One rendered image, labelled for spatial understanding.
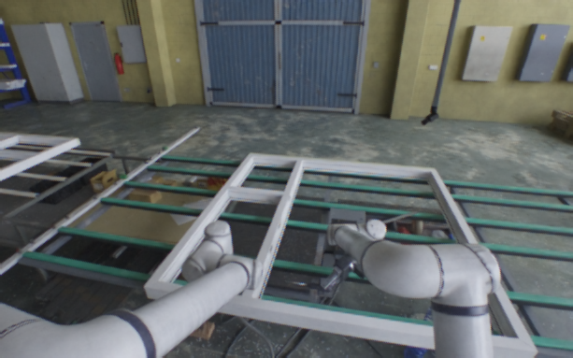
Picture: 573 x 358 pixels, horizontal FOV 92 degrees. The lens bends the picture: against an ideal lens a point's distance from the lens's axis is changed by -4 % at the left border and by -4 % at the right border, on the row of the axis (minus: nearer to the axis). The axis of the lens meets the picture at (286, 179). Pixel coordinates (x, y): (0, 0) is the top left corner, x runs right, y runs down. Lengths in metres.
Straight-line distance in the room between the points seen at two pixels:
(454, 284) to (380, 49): 6.82
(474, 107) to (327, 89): 3.44
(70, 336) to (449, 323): 0.68
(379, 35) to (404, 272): 6.84
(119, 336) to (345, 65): 7.08
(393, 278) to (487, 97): 7.52
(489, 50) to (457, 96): 1.08
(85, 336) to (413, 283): 0.58
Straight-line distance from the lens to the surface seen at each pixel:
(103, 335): 0.46
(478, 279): 0.76
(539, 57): 8.10
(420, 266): 0.70
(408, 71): 7.07
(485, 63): 7.69
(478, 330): 0.78
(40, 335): 0.47
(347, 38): 7.23
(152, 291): 1.40
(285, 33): 7.37
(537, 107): 8.63
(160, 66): 8.36
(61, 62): 10.33
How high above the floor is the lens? 1.89
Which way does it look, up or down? 28 degrees down
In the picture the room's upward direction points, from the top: straight up
